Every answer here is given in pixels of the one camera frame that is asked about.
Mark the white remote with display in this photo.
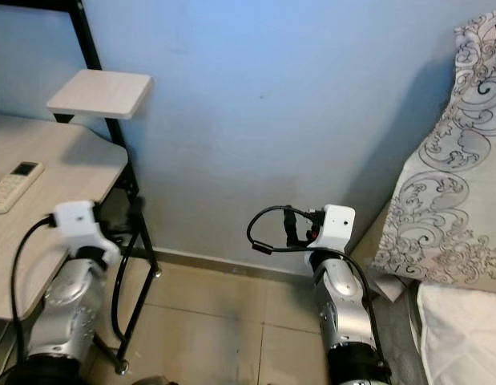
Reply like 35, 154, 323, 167
0, 160, 45, 215

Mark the small light wood shelf board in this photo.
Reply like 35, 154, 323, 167
46, 69, 153, 121

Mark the grey swirl patterned curtain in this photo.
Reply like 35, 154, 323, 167
369, 10, 496, 296

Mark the white quilted mattress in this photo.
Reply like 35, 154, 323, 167
416, 281, 496, 385

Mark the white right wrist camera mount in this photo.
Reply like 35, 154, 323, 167
308, 205, 357, 256

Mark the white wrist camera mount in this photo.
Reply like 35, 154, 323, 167
52, 201, 120, 265
308, 205, 357, 256

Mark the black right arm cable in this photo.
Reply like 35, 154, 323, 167
246, 205, 389, 378

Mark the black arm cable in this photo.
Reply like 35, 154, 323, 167
10, 215, 58, 362
246, 205, 389, 378

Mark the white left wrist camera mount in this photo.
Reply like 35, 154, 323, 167
52, 201, 120, 265

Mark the black hanging desk cable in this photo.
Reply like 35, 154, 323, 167
110, 229, 144, 339

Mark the light wood desk black frame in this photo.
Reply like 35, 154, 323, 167
0, 0, 162, 376

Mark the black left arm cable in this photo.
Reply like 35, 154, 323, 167
10, 215, 58, 362

